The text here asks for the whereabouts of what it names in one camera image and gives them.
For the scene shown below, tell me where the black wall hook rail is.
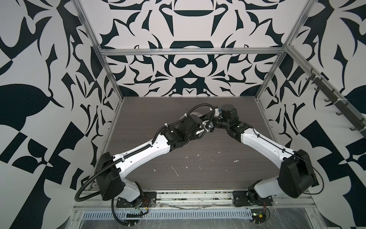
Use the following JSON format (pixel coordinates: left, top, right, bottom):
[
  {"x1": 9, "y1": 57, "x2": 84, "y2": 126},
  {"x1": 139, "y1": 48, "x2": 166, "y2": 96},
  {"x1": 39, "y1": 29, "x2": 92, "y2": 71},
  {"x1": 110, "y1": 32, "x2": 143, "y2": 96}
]
[{"x1": 307, "y1": 69, "x2": 366, "y2": 138}]

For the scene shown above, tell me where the white slotted cable duct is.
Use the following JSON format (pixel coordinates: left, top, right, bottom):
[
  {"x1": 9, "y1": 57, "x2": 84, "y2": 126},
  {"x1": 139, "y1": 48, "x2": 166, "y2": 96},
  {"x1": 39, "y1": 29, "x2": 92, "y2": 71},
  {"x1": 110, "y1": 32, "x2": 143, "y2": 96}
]
[{"x1": 80, "y1": 208, "x2": 253, "y2": 220}]

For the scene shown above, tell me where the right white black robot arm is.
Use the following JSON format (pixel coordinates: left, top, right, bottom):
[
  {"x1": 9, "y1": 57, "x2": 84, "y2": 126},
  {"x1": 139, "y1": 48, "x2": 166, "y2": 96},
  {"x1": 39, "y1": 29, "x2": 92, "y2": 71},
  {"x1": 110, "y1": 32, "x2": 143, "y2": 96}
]
[{"x1": 213, "y1": 105, "x2": 317, "y2": 199}]

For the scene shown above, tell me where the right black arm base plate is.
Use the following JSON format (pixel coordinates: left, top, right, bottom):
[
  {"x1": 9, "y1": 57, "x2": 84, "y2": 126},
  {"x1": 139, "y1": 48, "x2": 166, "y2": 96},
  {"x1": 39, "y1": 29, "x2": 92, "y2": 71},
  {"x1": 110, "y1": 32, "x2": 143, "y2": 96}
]
[{"x1": 233, "y1": 190, "x2": 273, "y2": 207}]

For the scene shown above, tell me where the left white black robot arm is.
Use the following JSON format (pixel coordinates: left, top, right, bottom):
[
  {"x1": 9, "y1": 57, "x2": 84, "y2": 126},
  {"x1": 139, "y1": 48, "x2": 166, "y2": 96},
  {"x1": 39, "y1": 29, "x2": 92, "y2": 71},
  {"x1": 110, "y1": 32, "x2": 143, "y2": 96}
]
[{"x1": 95, "y1": 112, "x2": 213, "y2": 202}]

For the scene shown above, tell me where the left black corrugated cable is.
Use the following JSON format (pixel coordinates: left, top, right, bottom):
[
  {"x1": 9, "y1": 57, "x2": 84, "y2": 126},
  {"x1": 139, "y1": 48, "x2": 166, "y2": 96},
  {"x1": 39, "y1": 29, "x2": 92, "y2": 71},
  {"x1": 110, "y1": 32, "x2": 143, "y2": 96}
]
[{"x1": 74, "y1": 102, "x2": 215, "y2": 227}]

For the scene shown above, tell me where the small green circuit board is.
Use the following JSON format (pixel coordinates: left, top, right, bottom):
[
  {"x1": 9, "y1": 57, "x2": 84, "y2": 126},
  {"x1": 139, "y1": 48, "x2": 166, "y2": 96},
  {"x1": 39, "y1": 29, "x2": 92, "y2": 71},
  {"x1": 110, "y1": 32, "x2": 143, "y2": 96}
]
[{"x1": 251, "y1": 208, "x2": 271, "y2": 224}]

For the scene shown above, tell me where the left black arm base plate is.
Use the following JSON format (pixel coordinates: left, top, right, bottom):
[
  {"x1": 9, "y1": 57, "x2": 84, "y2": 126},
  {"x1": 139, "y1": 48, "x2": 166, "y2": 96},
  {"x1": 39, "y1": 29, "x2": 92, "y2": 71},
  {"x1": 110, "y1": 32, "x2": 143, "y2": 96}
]
[{"x1": 116, "y1": 192, "x2": 157, "y2": 208}]

